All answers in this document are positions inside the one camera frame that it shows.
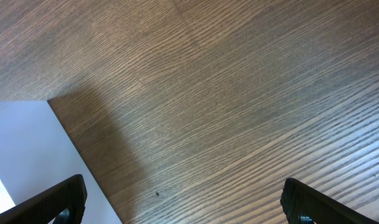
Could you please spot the white box pink inside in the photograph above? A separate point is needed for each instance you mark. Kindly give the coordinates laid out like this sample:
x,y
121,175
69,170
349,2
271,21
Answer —
x,y
36,154

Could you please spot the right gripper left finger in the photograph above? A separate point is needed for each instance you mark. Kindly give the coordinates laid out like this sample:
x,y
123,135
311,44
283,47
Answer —
x,y
63,203

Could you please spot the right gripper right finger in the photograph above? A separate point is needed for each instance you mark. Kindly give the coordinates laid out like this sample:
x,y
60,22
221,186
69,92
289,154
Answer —
x,y
303,204

